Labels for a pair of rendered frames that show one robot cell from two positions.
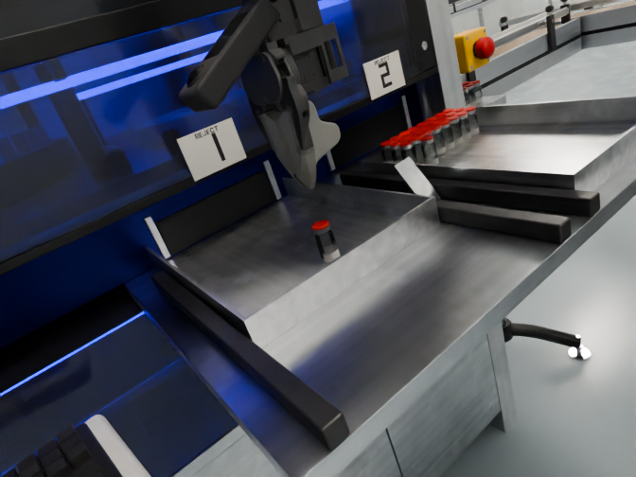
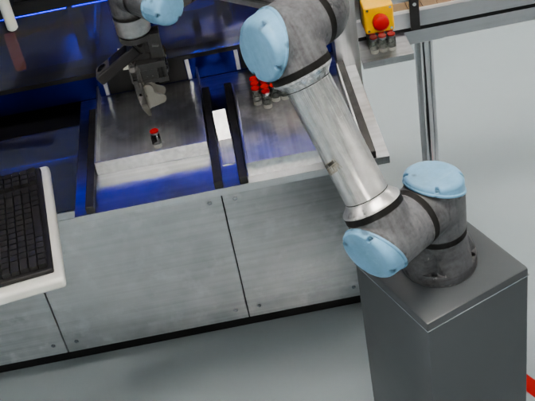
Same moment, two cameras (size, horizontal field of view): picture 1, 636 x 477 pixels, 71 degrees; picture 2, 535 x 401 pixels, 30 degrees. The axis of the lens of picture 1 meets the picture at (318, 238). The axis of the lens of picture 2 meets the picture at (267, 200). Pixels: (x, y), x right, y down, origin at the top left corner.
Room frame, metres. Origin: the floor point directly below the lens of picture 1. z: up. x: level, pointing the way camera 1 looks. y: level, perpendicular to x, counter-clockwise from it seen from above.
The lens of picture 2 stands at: (-1.12, -1.15, 2.18)
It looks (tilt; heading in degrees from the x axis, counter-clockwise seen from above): 38 degrees down; 29
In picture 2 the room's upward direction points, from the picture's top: 11 degrees counter-clockwise
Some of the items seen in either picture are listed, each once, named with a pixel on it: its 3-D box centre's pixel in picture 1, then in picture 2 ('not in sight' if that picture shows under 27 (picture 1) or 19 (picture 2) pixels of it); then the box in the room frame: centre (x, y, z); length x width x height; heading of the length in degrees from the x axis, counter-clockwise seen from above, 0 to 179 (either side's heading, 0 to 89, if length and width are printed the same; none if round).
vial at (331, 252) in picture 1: (326, 242); (156, 138); (0.47, -0.01, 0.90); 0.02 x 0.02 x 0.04
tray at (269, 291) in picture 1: (274, 237); (150, 118); (0.55, 0.05, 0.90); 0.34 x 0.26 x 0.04; 29
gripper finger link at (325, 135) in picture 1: (317, 142); (153, 99); (0.47, -0.03, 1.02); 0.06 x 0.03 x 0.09; 119
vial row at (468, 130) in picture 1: (441, 137); (288, 89); (0.72, -0.25, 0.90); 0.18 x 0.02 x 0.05; 118
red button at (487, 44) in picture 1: (483, 48); (380, 21); (0.90, -0.43, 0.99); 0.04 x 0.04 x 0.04; 29
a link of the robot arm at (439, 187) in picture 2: not in sight; (432, 200); (0.32, -0.71, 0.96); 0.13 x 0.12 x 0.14; 156
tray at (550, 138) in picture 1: (502, 142); (294, 116); (0.62, -0.30, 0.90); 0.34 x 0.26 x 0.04; 29
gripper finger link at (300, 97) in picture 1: (290, 105); (138, 86); (0.45, -0.02, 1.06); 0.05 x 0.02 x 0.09; 29
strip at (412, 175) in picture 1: (449, 185); (224, 136); (0.50, -0.17, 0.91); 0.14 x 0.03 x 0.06; 30
